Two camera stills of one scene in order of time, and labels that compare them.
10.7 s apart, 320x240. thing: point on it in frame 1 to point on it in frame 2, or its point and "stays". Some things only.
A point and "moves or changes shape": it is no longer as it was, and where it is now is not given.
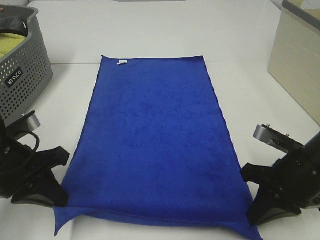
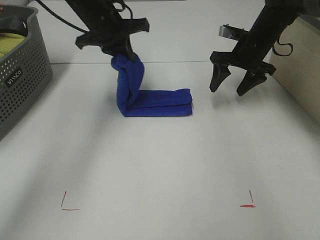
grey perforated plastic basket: x=25 y=72 stays
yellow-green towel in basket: x=8 y=42 stays
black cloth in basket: x=14 y=24 stays
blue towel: x=153 y=143 moves or changes shape
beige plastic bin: x=294 y=61 stays
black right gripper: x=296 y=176 to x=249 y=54
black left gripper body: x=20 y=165 to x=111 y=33
